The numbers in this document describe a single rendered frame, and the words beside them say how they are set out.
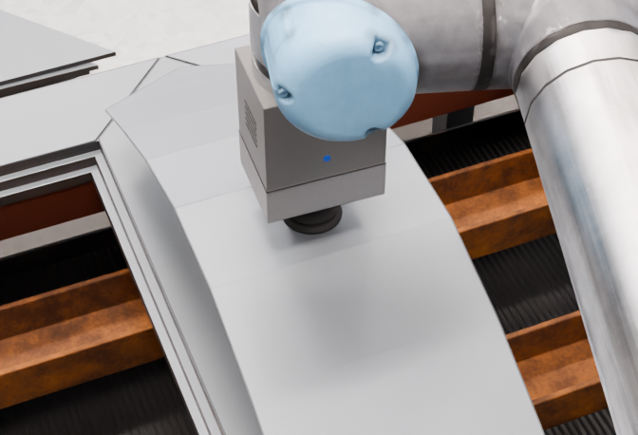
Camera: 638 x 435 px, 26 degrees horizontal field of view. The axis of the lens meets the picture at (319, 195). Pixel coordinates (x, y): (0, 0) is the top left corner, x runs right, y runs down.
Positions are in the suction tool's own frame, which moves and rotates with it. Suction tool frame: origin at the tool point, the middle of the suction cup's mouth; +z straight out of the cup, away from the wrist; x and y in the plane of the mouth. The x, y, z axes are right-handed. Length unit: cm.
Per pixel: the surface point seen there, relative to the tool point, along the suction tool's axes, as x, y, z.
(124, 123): -20.5, 9.3, 5.4
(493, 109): -104, -71, 100
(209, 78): -27.8, 0.2, 9.1
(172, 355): -5.7, 10.2, 18.0
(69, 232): -100, 10, 100
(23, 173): -29.3, 17.9, 16.7
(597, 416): -5, -33, 46
